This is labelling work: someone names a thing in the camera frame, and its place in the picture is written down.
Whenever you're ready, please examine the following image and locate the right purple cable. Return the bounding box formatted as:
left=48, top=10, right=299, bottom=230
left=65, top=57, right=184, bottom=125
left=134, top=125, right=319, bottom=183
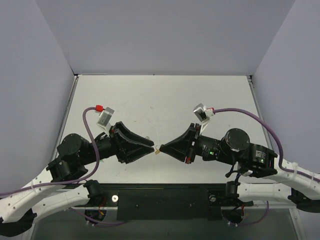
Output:
left=212, top=107, right=320, bottom=183

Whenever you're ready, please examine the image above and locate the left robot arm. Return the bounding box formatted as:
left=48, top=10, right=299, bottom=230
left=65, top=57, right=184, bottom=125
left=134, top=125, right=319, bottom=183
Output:
left=0, top=122, right=154, bottom=224

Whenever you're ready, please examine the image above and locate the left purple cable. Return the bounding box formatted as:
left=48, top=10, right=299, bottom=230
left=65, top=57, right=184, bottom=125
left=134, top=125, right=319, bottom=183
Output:
left=0, top=105, right=105, bottom=198

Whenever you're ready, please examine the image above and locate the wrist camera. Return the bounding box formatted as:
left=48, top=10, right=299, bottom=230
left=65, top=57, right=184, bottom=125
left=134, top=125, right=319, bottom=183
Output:
left=96, top=107, right=115, bottom=135
left=193, top=103, right=215, bottom=135

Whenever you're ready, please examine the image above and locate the purple cable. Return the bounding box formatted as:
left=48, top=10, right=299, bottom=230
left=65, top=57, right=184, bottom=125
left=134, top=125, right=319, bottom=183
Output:
left=0, top=105, right=105, bottom=198
left=212, top=107, right=320, bottom=183

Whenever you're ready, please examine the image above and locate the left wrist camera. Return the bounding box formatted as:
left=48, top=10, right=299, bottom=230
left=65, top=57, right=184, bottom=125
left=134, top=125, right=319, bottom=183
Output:
left=96, top=107, right=115, bottom=135

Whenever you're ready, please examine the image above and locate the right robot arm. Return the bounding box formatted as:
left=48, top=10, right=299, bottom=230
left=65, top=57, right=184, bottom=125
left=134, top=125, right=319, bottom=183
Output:
left=158, top=123, right=320, bottom=213

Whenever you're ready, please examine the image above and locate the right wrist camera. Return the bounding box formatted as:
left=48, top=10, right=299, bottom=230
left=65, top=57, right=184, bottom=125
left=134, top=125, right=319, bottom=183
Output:
left=193, top=103, right=215, bottom=135

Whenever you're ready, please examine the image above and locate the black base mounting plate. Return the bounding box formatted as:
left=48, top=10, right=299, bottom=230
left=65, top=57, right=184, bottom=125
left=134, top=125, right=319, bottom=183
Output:
left=74, top=182, right=276, bottom=222

